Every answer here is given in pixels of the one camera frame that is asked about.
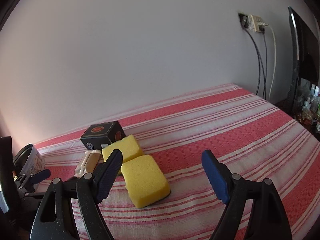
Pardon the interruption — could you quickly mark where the beige snack packet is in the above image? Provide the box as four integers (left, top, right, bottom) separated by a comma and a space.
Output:
74, 150, 101, 178

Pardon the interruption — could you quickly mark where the black gift box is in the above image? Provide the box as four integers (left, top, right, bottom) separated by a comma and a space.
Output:
80, 121, 126, 151

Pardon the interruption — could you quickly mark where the yellow sponge front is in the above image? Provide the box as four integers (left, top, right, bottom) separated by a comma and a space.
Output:
121, 155, 171, 209

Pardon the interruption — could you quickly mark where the yellow sponge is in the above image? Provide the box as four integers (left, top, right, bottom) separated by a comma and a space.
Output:
102, 134, 144, 176
121, 155, 171, 209

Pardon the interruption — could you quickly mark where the round metal tin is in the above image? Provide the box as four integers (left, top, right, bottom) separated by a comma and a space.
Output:
13, 144, 46, 177

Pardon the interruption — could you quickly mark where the red striped tablecloth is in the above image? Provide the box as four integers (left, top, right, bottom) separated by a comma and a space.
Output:
34, 82, 320, 240

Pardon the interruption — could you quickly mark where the black monitor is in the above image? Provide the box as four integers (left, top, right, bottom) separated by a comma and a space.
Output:
286, 7, 319, 112

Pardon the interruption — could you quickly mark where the white power cable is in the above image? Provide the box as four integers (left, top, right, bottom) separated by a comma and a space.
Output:
265, 24, 277, 102

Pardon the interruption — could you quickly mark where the black power cable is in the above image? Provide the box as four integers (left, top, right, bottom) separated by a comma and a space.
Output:
246, 28, 268, 100

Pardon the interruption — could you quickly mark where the wall power socket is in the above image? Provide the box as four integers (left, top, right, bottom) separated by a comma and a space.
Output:
238, 13, 269, 33

